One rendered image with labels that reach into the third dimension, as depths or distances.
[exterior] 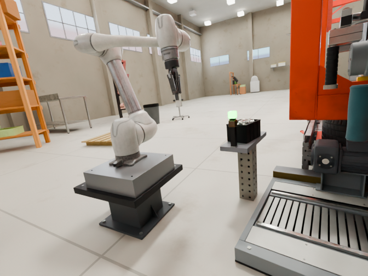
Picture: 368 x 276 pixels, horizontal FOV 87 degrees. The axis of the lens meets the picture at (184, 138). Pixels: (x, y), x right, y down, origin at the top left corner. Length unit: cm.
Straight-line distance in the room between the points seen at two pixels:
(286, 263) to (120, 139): 100
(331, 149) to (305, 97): 38
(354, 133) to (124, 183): 114
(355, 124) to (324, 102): 38
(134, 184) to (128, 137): 31
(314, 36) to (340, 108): 47
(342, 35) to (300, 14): 70
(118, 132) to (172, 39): 59
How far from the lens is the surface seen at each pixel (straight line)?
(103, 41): 131
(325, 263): 108
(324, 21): 353
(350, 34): 92
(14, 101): 502
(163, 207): 148
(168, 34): 105
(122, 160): 124
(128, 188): 106
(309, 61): 154
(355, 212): 146
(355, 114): 120
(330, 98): 154
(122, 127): 121
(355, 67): 105
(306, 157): 174
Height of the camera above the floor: 80
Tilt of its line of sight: 13 degrees down
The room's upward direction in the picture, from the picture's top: 6 degrees counter-clockwise
